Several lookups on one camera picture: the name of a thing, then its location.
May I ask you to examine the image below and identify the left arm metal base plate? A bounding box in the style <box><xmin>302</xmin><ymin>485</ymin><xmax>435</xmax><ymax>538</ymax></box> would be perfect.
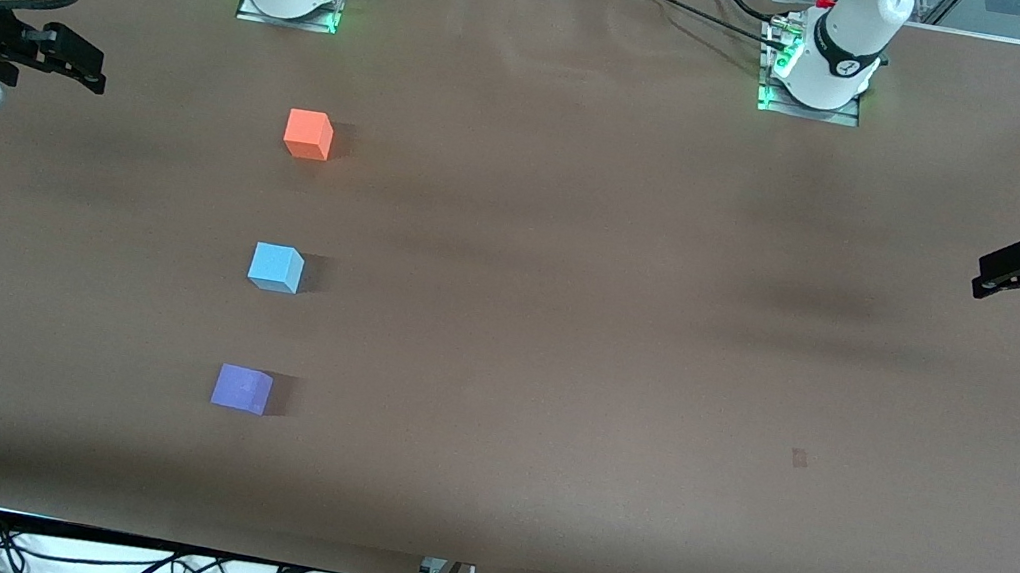
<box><xmin>753</xmin><ymin>17</ymin><xmax>874</xmax><ymax>129</ymax></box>

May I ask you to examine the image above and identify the purple foam block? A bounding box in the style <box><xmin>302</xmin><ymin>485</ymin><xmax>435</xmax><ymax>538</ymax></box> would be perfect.
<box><xmin>209</xmin><ymin>362</ymin><xmax>276</xmax><ymax>417</ymax></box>

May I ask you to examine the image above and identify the orange foam block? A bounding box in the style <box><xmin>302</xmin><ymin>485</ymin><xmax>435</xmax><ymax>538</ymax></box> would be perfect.
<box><xmin>281</xmin><ymin>107</ymin><xmax>337</xmax><ymax>163</ymax></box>

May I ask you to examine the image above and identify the light blue foam block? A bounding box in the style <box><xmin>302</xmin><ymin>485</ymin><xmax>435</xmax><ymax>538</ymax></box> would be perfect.
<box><xmin>245</xmin><ymin>240</ymin><xmax>307</xmax><ymax>297</ymax></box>

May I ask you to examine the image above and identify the brown table cover sheet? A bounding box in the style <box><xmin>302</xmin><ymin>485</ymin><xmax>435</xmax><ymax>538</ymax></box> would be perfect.
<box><xmin>0</xmin><ymin>0</ymin><xmax>1020</xmax><ymax>573</ymax></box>

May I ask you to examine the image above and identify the black cable across table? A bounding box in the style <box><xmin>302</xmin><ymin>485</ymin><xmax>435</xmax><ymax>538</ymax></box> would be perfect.
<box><xmin>595</xmin><ymin>0</ymin><xmax>796</xmax><ymax>52</ymax></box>

